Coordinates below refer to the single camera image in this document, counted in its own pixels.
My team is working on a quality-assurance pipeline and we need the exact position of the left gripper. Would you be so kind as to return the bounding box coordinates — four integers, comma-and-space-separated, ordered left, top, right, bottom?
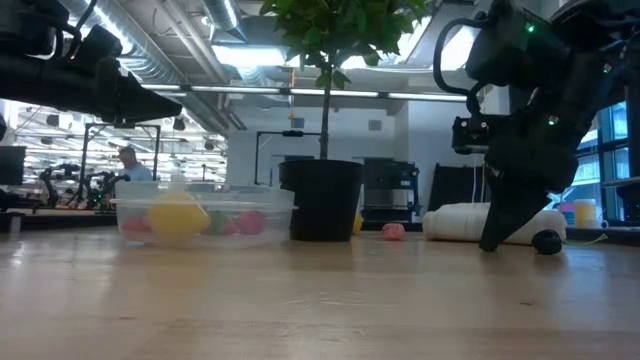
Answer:
59, 57, 184, 123

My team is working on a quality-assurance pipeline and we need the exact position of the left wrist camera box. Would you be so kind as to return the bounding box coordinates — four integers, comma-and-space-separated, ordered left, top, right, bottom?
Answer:
74, 23, 124, 64

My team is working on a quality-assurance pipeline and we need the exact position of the yellow cup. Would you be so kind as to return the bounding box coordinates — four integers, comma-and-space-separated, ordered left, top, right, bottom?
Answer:
573, 198, 599, 229

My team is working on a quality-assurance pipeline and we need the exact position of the dark cherry with stem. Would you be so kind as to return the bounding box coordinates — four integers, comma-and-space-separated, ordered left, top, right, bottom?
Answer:
530, 228, 610, 257

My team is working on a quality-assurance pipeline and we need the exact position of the pink toy raspberry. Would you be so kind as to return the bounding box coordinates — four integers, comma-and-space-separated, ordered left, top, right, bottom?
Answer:
381, 222, 406, 242
121, 214, 153, 240

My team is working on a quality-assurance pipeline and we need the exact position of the green potted plant black pot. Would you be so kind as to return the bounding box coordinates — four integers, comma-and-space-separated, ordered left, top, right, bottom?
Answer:
258, 0, 432, 244

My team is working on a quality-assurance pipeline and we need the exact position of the smooth round silver duct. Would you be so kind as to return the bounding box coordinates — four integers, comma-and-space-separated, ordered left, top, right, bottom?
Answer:
202, 0, 249, 45

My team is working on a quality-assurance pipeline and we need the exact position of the ribbed silver ventilation duct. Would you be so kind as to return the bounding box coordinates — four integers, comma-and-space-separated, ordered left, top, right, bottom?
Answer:
59, 0, 184, 91

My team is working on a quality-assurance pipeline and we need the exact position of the clear plastic tupperware container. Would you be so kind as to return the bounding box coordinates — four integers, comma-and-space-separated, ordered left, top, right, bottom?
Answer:
109, 180, 299, 250

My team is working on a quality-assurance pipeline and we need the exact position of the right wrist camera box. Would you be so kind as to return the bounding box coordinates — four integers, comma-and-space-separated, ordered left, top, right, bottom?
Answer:
452, 117, 491, 154

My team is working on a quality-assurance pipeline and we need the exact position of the long ceiling light bar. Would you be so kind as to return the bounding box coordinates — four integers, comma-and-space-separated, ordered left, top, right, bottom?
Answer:
142, 83, 469, 105

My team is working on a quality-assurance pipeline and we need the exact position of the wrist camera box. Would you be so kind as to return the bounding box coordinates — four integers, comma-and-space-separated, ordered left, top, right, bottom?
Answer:
452, 117, 491, 154
74, 23, 124, 64

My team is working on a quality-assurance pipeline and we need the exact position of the black metal gantry frame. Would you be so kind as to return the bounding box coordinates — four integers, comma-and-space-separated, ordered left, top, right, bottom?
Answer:
253, 129, 324, 186
79, 121, 162, 184

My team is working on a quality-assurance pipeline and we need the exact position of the black machine cabinet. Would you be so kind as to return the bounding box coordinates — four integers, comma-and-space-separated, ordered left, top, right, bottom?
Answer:
363, 158, 421, 223

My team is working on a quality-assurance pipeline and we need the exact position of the black monitor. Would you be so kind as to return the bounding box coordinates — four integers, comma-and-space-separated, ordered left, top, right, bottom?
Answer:
0, 145, 26, 186

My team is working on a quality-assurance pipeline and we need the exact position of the small red berry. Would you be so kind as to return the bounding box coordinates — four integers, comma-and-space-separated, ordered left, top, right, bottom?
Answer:
237, 209, 266, 236

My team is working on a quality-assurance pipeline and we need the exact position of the black leaning panel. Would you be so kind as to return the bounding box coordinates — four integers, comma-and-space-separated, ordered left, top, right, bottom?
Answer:
428, 162, 494, 211

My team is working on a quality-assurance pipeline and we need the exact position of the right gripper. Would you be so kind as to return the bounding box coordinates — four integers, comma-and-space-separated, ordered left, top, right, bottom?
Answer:
478, 89, 584, 253

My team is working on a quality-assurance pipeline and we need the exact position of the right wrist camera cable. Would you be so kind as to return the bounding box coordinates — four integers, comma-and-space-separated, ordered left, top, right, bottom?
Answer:
432, 17, 484, 116

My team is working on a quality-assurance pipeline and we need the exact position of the folded checked white cloth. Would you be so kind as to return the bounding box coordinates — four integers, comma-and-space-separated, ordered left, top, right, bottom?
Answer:
422, 201, 568, 246

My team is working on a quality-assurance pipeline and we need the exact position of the person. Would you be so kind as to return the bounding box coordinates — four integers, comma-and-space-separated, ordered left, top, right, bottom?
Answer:
117, 145, 154, 182

